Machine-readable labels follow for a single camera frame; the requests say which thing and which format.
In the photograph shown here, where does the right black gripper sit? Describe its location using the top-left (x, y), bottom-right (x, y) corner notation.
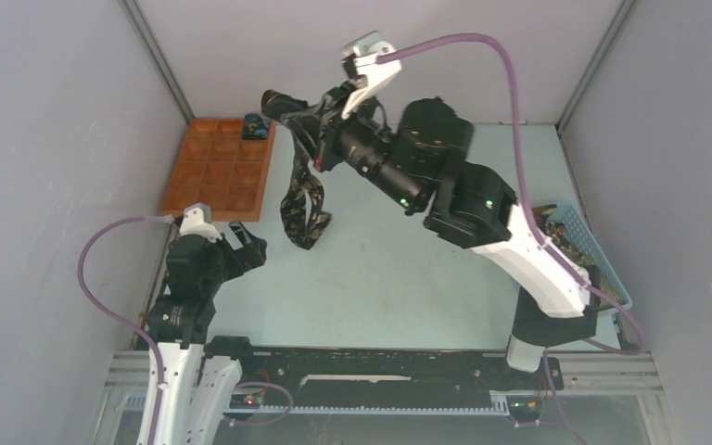
top-left (284, 77), bottom-right (425, 211)

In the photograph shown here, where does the black gold floral tie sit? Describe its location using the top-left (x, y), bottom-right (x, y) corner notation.
top-left (280, 127), bottom-right (332, 250)

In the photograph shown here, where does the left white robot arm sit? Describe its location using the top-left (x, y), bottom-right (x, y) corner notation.
top-left (137, 203), bottom-right (267, 444)

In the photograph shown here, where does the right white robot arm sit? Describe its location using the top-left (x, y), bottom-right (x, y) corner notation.
top-left (261, 32), bottom-right (595, 388)

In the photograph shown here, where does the pile of ties in basket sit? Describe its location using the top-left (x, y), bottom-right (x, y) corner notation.
top-left (530, 205), bottom-right (624, 309)

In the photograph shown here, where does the rolled blue patterned tie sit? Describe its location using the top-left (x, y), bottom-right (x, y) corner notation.
top-left (242, 113), bottom-right (272, 141)

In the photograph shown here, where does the orange compartment tray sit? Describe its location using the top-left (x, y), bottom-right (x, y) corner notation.
top-left (160, 119), bottom-right (275, 223)

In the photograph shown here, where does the light blue plastic basket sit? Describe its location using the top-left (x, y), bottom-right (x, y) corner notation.
top-left (534, 202), bottom-right (633, 314)

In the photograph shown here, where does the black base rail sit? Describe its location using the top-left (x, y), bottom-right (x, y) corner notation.
top-left (205, 336), bottom-right (564, 413)

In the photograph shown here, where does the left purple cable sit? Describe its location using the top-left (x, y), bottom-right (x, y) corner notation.
top-left (77, 216), bottom-right (296, 445)

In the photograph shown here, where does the purple cable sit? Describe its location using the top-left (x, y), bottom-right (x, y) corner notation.
top-left (377, 32), bottom-right (647, 445)
top-left (77, 216), bottom-right (296, 445)

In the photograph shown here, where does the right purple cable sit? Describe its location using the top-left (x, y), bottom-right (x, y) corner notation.
top-left (377, 32), bottom-right (647, 445)

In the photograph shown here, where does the aluminium frame rail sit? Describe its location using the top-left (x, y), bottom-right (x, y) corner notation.
top-left (90, 338), bottom-right (673, 444)

